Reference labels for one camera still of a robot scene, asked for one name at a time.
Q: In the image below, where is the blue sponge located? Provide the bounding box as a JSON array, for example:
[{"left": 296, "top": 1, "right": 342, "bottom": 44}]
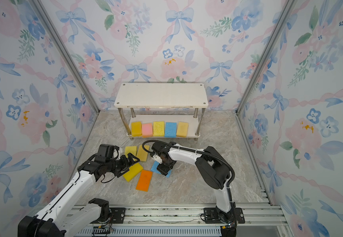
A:
[
  {"left": 151, "top": 161, "right": 171, "bottom": 178},
  {"left": 164, "top": 122, "right": 177, "bottom": 138}
]

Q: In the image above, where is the tan yellow sponge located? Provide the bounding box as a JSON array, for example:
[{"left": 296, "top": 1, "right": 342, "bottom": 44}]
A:
[{"left": 136, "top": 145, "right": 149, "bottom": 162}]

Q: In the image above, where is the orange sponge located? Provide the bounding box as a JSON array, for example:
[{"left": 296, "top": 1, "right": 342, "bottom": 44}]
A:
[{"left": 136, "top": 170, "right": 153, "bottom": 192}]

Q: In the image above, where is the yellow porous sponge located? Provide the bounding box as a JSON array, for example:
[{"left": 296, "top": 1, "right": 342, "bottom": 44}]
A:
[{"left": 153, "top": 121, "right": 165, "bottom": 137}]

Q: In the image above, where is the pink sponge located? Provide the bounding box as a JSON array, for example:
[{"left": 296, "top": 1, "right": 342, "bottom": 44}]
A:
[{"left": 142, "top": 123, "right": 153, "bottom": 138}]

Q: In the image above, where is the small tan sponge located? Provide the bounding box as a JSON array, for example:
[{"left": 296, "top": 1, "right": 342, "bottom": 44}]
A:
[{"left": 176, "top": 122, "right": 189, "bottom": 138}]

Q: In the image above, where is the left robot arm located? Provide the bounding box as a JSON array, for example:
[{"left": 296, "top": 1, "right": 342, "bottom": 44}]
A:
[{"left": 17, "top": 144, "right": 140, "bottom": 237}]

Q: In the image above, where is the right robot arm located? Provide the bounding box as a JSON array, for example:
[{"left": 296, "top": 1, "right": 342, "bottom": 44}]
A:
[{"left": 146, "top": 140, "right": 236, "bottom": 224}]

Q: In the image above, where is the white two-tier shelf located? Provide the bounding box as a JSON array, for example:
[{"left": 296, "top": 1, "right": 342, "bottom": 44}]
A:
[{"left": 114, "top": 83, "right": 209, "bottom": 140}]

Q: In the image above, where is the pale yellow sponge far left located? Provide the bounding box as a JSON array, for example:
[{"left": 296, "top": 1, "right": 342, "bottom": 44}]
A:
[{"left": 125, "top": 146, "right": 137, "bottom": 157}]

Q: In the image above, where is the bright yellow sponge left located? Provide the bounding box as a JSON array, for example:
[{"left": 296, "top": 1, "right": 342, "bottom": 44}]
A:
[{"left": 123, "top": 163, "right": 143, "bottom": 182}]

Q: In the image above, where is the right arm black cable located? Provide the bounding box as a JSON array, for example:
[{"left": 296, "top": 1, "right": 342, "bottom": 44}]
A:
[{"left": 141, "top": 140, "right": 238, "bottom": 232}]

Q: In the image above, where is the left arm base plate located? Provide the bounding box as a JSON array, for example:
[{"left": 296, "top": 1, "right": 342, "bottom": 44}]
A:
[{"left": 91, "top": 207, "right": 127, "bottom": 224}]

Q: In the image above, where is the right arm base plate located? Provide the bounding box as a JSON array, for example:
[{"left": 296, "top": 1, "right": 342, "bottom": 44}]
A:
[{"left": 201, "top": 207, "right": 246, "bottom": 225}]

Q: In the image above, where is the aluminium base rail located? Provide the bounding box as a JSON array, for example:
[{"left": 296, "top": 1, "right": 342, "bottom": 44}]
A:
[{"left": 69, "top": 202, "right": 291, "bottom": 237}]

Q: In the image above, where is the left aluminium corner post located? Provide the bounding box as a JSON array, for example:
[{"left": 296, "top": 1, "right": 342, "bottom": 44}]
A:
[{"left": 29, "top": 0, "right": 100, "bottom": 113}]

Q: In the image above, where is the aluminium corner post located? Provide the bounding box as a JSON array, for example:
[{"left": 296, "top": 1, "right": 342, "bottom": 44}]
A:
[
  {"left": 29, "top": 0, "right": 100, "bottom": 113},
  {"left": 236, "top": 0, "right": 296, "bottom": 116}
]

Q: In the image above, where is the right aluminium corner post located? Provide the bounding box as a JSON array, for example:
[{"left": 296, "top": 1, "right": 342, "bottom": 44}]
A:
[{"left": 236, "top": 0, "right": 296, "bottom": 116}]

